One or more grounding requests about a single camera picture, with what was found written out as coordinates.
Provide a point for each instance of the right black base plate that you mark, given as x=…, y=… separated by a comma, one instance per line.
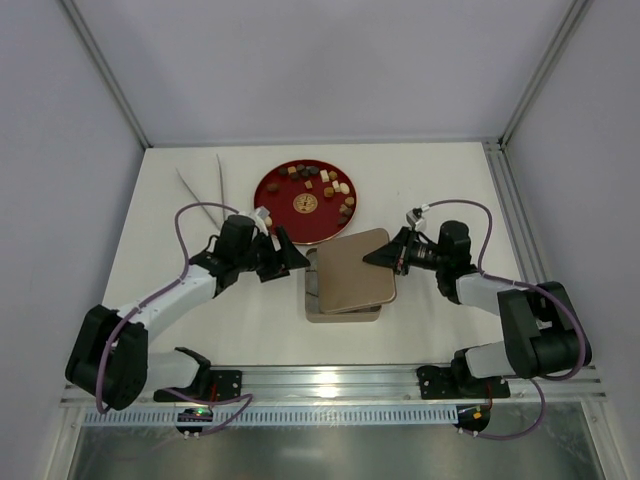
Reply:
x=445, y=383

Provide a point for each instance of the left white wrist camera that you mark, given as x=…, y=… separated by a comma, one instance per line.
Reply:
x=258, y=216

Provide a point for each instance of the red round tray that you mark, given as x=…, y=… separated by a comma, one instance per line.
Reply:
x=311, y=210

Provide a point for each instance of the slotted cable duct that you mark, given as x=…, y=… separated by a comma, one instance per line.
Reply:
x=277, y=416

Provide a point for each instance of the gold square tin box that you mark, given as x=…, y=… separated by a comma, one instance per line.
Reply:
x=312, y=307

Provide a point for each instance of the left frame post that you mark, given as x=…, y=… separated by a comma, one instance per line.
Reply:
x=98, y=59

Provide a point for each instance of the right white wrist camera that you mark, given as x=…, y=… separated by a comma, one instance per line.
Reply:
x=416, y=217

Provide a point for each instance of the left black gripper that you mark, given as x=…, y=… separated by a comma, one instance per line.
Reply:
x=272, y=258

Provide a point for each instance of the right frame post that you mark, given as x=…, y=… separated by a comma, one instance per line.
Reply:
x=559, y=41

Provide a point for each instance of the frame post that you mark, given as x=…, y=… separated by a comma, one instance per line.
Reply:
x=559, y=41
x=98, y=59

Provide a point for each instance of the gold square tin lid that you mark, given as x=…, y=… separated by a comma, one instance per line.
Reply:
x=345, y=281

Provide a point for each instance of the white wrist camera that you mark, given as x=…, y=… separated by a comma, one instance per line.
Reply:
x=416, y=217
x=258, y=216

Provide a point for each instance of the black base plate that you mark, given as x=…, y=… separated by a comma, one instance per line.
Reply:
x=445, y=383
x=220, y=385

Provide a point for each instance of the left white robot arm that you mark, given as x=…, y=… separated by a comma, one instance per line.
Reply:
x=110, y=358

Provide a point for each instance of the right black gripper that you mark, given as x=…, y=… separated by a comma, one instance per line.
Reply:
x=400, y=253

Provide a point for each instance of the aluminium rail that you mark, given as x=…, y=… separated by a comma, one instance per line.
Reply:
x=364, y=384

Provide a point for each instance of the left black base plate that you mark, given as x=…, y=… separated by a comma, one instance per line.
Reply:
x=220, y=385

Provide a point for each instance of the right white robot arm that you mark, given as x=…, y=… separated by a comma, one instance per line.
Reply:
x=540, y=338

